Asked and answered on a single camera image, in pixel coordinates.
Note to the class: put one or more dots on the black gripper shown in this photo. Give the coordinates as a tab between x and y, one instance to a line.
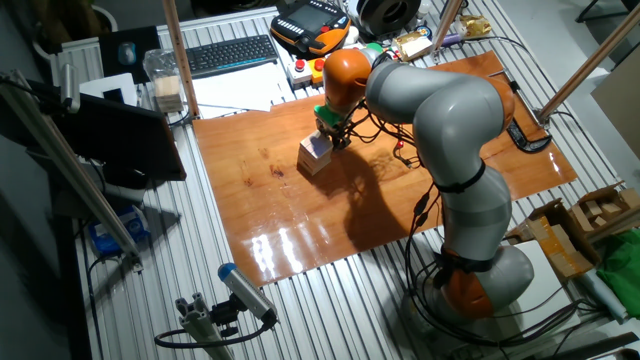
336	129

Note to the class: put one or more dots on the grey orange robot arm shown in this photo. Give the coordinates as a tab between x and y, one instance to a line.
450	115

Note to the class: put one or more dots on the yellow box red button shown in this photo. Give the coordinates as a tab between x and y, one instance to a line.
317	70

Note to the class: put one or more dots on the white box red button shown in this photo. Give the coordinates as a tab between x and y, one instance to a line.
300	72

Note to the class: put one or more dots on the glossy wood grain mat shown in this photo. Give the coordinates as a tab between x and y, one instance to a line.
280	210

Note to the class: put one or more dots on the yellow box green button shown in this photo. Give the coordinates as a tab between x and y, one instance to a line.
374	48

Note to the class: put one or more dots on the small white round object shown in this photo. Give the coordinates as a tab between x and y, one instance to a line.
352	35

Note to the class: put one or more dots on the white paper sheets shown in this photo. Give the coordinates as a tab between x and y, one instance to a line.
240	90

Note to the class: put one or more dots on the white gold snack box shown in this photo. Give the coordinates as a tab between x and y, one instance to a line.
412	46

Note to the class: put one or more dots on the orange black teach pendant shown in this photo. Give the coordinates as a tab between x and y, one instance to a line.
310	22

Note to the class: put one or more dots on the black filament spool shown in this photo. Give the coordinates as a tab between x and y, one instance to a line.
385	15

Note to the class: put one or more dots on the black computer keyboard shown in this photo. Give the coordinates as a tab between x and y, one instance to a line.
230	54

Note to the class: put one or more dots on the purple marker pen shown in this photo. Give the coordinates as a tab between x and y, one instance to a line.
451	39

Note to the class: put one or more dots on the gold snack packet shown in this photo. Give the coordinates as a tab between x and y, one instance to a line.
475	24

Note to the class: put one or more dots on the plastic bag of wooden blocks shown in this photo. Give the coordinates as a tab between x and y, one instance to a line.
167	90

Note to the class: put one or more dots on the black mouse pad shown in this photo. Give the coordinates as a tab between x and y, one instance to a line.
150	45

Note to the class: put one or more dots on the black monitor panel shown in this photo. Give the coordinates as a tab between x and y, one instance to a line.
120	140

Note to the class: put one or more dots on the grey computer mouse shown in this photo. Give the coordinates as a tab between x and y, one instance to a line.
127	53

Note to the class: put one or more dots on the short aluminium profile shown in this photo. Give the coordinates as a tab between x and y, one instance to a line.
200	325

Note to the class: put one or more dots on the flat cardboard box yellow tape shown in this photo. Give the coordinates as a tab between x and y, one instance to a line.
565	255

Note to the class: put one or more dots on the white box black square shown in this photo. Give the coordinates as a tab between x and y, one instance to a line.
95	87

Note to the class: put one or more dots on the blue plastic package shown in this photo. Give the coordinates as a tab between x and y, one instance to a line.
107	242

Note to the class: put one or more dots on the open cardboard box with blocks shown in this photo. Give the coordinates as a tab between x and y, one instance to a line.
600	193

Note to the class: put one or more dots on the white base board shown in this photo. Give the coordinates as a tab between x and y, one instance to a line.
555	305

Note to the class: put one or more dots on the beige cardboard panel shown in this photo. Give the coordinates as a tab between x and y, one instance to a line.
622	110

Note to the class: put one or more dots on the white paper roll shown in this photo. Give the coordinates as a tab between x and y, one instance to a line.
602	295

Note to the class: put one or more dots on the green cloth bag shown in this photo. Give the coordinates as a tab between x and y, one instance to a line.
625	270

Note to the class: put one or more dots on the wooden frame pole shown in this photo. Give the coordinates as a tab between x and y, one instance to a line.
446	22
590	64
180	55

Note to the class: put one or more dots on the silver camera blue cap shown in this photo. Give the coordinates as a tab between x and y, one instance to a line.
245	290

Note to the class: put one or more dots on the silver mounted camera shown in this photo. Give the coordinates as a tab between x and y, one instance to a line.
70	90

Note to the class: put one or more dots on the aluminium frame bar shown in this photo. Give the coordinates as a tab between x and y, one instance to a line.
65	161

